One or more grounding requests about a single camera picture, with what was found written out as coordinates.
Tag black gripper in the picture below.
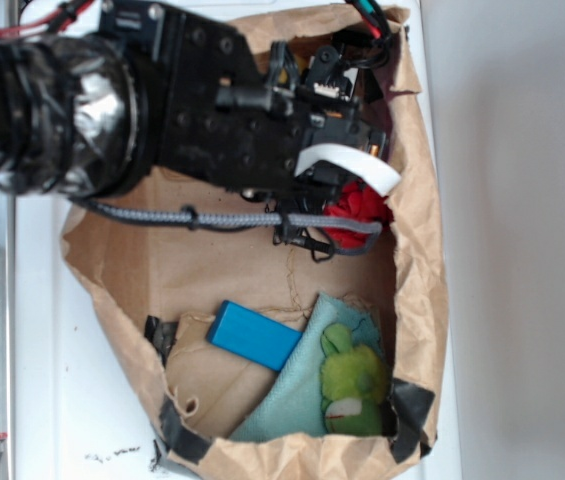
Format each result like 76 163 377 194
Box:
99 1 390 203

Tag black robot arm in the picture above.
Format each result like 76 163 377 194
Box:
0 1 388 202

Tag red crumpled paper ball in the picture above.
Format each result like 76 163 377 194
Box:
324 181 393 249

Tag brown paper bag tray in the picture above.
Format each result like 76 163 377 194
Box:
63 1 448 479

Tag blue rectangular block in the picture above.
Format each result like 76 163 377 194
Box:
206 300 302 372

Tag green plush toy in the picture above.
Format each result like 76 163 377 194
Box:
319 323 388 437

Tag light teal cloth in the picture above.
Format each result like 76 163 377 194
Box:
229 293 383 443

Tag white flat ribbon cable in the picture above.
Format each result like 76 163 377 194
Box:
292 141 403 197

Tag grey braided cable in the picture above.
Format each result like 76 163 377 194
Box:
69 197 384 256

